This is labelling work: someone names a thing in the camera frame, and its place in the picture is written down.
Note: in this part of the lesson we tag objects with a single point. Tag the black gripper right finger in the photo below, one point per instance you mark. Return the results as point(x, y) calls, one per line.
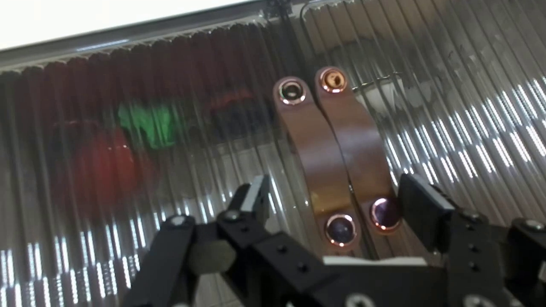
point(483, 262)

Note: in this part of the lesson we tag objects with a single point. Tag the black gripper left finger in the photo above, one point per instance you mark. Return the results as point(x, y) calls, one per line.
point(239, 262)

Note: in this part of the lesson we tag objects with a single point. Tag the ribbed translucent cabinet door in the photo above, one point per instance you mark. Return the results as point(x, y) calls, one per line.
point(228, 69)
point(454, 86)

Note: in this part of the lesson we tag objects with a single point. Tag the red object inside cabinet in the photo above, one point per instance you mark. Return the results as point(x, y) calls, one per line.
point(108, 171)

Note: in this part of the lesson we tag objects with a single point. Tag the green object inside cabinet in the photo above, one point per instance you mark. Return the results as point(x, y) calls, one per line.
point(154, 125)

